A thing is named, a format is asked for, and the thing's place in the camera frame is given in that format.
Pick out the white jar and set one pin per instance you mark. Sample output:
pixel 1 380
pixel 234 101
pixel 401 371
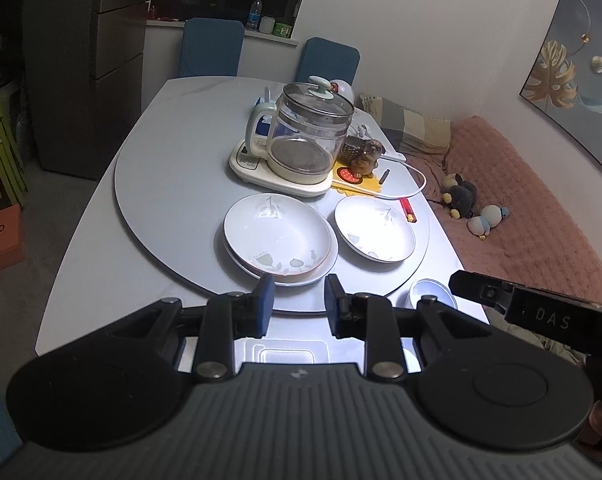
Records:
pixel 267 25

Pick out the wall poster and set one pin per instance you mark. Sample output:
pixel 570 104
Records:
pixel 576 70

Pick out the grey round turntable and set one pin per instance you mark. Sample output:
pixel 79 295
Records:
pixel 181 200

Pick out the olive green jacket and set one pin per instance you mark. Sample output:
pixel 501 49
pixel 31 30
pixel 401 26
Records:
pixel 543 345

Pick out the brown hedgehog figurine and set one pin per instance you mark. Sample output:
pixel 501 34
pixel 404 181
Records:
pixel 363 157

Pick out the blue packet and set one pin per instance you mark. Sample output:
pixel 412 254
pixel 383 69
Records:
pixel 267 119

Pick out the clear water bottle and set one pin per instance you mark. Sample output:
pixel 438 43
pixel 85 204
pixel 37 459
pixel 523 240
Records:
pixel 254 12

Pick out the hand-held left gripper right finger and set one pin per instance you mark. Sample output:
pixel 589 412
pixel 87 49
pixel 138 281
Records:
pixel 335 301

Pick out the pink blanket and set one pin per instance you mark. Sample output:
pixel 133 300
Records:
pixel 541 210

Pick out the blue white plush toy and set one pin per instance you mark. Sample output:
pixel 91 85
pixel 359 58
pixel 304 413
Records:
pixel 486 222

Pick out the grey refrigerator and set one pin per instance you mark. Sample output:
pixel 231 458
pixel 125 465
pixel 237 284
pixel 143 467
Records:
pixel 81 70

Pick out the white floral plate grey rim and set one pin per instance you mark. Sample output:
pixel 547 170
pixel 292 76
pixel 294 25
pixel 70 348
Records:
pixel 376 230

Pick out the cream kettle base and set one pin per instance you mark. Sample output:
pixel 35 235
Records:
pixel 251 167

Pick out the black yellow plush toy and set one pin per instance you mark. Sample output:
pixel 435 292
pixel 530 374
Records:
pixel 461 195

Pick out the green container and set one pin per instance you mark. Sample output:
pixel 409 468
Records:
pixel 283 30

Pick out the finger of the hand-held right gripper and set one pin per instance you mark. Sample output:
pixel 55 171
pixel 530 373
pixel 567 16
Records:
pixel 473 287

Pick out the orange cardboard box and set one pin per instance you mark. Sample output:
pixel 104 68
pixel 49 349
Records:
pixel 1 240

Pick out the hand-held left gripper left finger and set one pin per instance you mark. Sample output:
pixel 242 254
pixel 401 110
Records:
pixel 266 294

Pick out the red lighter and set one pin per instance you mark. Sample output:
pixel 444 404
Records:
pixel 408 210

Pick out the checked pillow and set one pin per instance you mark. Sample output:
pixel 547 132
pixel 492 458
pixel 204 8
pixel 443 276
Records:
pixel 411 125

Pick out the white floral plate brown rim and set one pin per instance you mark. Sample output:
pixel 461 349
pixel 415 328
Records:
pixel 276 232

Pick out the white round gadget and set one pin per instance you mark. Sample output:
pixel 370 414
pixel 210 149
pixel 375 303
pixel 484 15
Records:
pixel 345 91

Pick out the yellow sunflower coaster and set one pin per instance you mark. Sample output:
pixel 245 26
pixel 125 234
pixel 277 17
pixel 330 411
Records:
pixel 345 180

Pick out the brown hair clip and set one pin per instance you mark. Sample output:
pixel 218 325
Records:
pixel 384 176

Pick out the glass electric kettle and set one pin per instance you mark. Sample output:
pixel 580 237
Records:
pixel 306 130

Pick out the small white blue bowl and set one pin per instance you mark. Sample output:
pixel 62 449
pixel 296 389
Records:
pixel 431 291

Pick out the clear plastic tray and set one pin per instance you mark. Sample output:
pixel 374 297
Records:
pixel 286 352

